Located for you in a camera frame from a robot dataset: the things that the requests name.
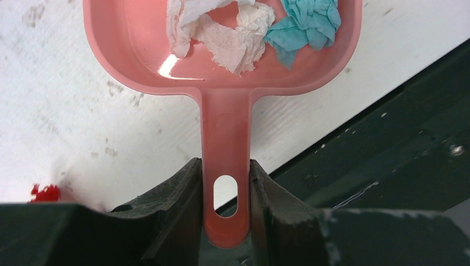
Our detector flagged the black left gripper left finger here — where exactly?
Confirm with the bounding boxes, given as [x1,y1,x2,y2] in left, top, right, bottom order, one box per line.
[1,158,202,265]

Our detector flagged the red paper scrap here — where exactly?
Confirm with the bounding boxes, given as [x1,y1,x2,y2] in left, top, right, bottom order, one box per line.
[28,183,61,203]

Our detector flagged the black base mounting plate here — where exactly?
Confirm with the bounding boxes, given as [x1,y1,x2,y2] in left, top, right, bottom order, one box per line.
[199,42,469,265]

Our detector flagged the light blue paper scrap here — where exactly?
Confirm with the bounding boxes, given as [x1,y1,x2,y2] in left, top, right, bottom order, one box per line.
[264,0,341,70]

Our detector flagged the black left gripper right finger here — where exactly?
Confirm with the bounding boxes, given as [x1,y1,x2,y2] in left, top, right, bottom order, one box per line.
[249,160,469,265]

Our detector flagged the pink plastic dustpan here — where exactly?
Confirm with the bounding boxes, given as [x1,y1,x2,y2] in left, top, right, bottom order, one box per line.
[83,1,363,248]

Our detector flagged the white paper scraps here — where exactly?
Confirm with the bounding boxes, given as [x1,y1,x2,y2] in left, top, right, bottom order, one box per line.
[166,0,275,75]

